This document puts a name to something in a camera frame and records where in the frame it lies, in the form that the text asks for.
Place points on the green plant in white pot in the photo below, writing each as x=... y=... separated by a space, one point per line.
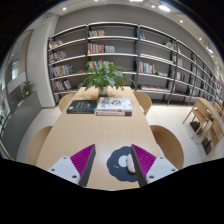
x=103 y=78

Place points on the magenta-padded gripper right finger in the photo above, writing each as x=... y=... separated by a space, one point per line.
x=160 y=166

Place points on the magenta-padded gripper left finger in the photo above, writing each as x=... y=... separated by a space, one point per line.
x=63 y=166

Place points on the grey bookshelf unit with books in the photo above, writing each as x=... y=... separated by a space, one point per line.
x=116 y=43

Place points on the light wooden frame chair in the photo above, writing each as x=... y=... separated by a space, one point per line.
x=216 y=130
x=196 y=111

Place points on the small green potted plant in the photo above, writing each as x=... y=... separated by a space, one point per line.
x=27 y=88

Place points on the black cartoon-face mouse pad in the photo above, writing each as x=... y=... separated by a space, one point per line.
x=115 y=166

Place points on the red-spined book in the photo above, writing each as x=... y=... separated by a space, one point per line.
x=113 y=113

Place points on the ceiling lights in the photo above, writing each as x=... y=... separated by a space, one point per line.
x=164 y=7

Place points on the pink computer mouse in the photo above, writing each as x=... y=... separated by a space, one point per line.
x=130 y=164

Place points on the white illustrated book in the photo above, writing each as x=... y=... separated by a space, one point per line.
x=115 y=104

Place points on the black hardcover book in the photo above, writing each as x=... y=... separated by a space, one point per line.
x=81 y=106

